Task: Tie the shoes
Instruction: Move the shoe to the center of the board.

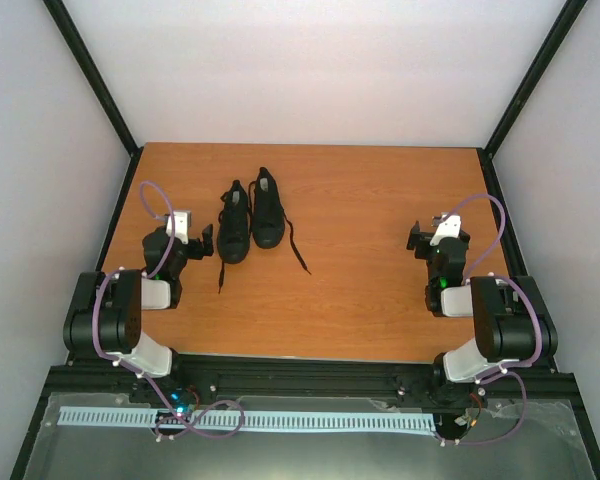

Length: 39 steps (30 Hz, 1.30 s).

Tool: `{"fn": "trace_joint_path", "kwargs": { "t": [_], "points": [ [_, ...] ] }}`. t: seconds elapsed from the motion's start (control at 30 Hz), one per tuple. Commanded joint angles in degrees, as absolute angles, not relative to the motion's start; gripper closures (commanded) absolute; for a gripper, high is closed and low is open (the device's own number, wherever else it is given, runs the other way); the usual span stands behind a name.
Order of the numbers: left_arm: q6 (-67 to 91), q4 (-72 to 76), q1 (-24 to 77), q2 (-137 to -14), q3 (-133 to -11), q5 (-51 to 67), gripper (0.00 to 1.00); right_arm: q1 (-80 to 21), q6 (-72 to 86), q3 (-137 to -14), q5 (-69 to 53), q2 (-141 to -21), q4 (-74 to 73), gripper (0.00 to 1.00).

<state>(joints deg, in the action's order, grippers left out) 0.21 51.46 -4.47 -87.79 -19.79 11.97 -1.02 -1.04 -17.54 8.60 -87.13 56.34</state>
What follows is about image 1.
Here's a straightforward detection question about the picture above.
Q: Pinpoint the black sneaker with laces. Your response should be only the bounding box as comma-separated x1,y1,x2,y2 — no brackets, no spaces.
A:
249,167,310,274

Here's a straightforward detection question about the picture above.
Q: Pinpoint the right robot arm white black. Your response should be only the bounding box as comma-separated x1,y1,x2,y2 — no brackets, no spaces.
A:
406,215,558,405

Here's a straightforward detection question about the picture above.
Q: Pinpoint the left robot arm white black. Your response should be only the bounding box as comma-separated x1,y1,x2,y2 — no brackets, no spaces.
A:
63,224,214,403

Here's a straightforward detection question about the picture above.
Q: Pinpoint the black sneaker left one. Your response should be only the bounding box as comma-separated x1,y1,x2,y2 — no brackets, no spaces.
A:
216,180,251,292

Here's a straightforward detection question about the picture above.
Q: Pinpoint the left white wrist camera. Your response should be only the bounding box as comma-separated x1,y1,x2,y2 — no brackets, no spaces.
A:
165,210,192,245

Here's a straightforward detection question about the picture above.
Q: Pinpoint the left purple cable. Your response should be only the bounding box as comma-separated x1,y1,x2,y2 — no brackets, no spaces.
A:
91,180,246,441

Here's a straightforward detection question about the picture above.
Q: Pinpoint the white slotted cable duct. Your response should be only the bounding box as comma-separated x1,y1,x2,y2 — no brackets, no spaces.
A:
57,406,435,435

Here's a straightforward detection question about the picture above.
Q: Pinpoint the grey metal base plate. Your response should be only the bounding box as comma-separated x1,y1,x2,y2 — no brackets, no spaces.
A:
14,394,598,479

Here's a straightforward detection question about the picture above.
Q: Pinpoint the left black corner post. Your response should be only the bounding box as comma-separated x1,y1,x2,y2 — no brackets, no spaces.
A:
41,0,143,157

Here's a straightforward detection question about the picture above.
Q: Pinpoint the black corner post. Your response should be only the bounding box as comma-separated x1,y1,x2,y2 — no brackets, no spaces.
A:
41,0,143,157
482,0,589,156

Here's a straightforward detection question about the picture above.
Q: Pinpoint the right black corner post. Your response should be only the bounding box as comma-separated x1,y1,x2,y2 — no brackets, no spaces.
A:
482,0,589,156

